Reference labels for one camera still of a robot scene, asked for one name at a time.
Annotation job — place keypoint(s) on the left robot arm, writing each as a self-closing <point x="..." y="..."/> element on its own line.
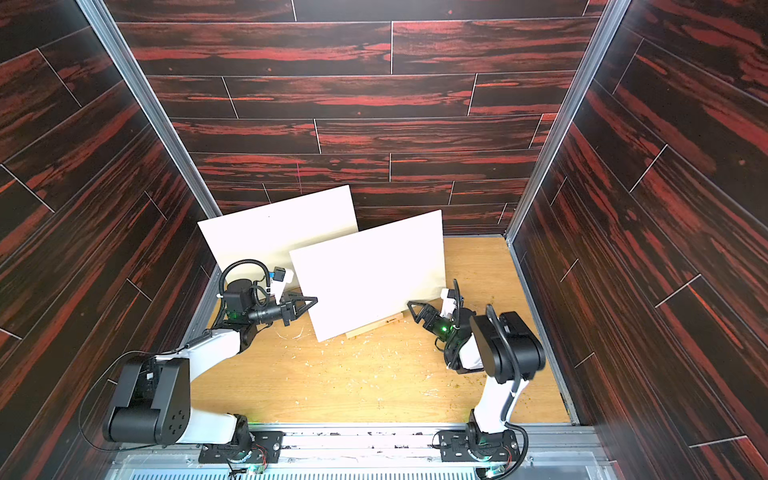
<point x="151" y="404"/>

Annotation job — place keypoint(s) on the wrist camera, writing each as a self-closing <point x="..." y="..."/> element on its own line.
<point x="280" y="279"/>
<point x="449" y="303"/>

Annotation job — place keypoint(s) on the wooden easel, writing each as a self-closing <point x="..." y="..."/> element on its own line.
<point x="374" y="325"/>

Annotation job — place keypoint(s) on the grey aluminium right rail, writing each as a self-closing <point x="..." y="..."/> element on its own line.
<point x="552" y="361"/>

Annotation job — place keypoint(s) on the front aluminium frame rail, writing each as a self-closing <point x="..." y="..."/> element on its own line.
<point x="379" y="451"/>

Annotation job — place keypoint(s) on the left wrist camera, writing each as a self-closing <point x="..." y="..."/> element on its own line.
<point x="280" y="279"/>

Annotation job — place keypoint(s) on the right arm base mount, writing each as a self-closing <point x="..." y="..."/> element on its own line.
<point x="467" y="445"/>

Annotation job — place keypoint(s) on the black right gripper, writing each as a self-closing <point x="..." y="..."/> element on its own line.
<point x="433" y="320"/>

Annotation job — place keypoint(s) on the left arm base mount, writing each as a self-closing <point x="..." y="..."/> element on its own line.
<point x="257" y="448"/>

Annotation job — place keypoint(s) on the pale plywood board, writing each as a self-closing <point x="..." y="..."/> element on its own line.
<point x="367" y="276"/>
<point x="269" y="233"/>

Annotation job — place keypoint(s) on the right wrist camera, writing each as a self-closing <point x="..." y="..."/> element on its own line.
<point x="449" y="303"/>

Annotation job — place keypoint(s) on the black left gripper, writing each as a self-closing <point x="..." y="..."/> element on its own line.
<point x="288" y="310"/>

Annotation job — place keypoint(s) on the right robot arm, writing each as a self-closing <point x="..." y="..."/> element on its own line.
<point x="502" y="347"/>

